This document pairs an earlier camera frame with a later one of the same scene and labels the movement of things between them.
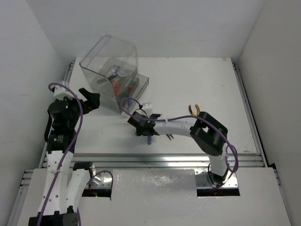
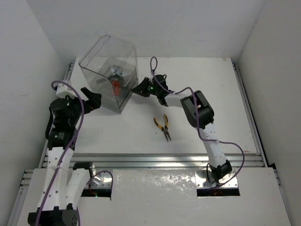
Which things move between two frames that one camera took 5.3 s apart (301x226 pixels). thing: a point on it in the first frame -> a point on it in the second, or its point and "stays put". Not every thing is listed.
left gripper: x=83 y=105 stays put
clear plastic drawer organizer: x=110 y=67 stays put
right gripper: x=140 y=132 -> x=142 y=88
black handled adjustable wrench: x=114 y=72 stays put
